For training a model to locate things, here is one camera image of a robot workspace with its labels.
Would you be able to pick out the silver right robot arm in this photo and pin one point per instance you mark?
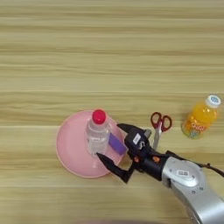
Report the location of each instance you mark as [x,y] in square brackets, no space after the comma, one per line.
[195,189]

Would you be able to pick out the clear bottle with red cap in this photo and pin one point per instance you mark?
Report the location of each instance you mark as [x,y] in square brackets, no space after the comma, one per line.
[97,131]

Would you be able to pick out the purple rectangular block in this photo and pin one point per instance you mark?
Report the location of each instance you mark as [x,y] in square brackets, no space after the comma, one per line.
[117,144]

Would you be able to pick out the pink round plate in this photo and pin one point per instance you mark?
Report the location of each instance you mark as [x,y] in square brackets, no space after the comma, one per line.
[71,145]

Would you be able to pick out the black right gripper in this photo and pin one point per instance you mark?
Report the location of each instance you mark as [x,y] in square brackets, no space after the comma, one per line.
[150,164]

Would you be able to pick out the orange juice bottle white cap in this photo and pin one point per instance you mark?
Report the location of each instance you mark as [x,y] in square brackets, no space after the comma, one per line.
[201,118]

